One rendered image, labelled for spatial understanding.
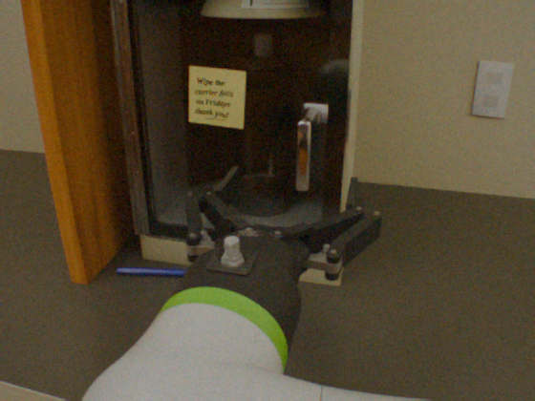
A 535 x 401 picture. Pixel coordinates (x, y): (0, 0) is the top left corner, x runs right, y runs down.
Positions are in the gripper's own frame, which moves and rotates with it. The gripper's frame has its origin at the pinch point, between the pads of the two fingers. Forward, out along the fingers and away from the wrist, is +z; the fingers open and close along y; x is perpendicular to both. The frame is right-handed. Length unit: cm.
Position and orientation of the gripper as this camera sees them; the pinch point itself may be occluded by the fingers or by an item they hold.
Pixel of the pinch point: (292, 186)
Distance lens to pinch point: 55.5
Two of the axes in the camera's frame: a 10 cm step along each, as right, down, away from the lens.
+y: -9.7, -1.0, 2.1
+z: 2.3, -4.1, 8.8
